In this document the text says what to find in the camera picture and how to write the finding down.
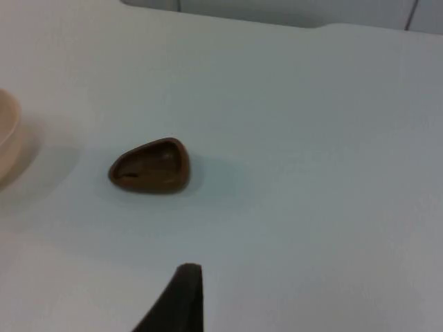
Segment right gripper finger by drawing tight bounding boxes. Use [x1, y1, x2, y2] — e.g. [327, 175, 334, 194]
[132, 263, 204, 332]

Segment dark wooden cup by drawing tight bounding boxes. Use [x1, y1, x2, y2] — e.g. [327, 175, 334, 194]
[107, 137, 192, 195]

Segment coffee beans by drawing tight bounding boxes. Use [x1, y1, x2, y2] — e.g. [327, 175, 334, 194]
[117, 147, 181, 181]

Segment pale wooden bowl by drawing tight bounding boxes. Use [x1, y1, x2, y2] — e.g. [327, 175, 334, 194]
[0, 88, 22, 183]

